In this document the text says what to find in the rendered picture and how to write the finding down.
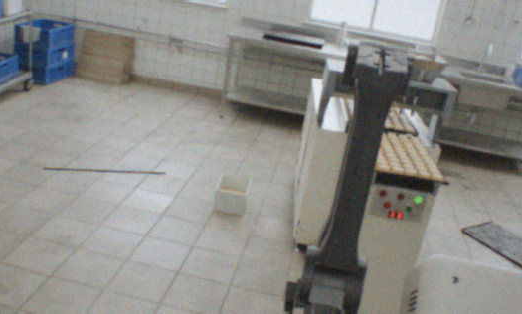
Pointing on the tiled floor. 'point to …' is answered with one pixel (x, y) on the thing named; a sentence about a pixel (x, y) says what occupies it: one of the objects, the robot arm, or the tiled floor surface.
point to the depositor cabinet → (324, 167)
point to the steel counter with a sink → (479, 78)
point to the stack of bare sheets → (505, 244)
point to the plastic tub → (232, 194)
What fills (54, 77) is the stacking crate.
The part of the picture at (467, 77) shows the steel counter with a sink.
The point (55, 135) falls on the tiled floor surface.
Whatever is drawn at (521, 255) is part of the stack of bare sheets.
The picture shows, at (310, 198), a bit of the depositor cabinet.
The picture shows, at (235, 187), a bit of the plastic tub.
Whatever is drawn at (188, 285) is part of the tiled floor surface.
